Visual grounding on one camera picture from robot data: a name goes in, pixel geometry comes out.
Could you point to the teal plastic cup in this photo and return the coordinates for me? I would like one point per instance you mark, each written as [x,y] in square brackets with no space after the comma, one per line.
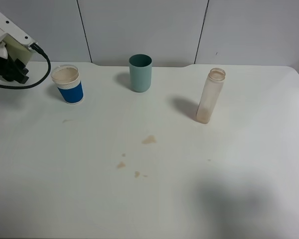
[140,66]

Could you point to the clear pink-label drink bottle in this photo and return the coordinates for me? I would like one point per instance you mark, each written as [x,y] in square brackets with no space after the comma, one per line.
[211,91]

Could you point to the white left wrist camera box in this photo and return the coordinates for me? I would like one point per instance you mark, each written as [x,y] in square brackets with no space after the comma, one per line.
[7,27]

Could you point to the blue sleeved clear cup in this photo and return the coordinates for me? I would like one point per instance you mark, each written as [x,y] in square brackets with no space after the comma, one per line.
[67,80]

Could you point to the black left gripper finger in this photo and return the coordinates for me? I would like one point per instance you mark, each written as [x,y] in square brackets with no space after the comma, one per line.
[20,72]

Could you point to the light green plastic cup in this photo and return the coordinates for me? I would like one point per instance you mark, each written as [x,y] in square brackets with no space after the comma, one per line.
[16,50]

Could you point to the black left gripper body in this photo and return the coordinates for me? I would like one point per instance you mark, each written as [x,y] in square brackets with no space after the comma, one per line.
[8,69]

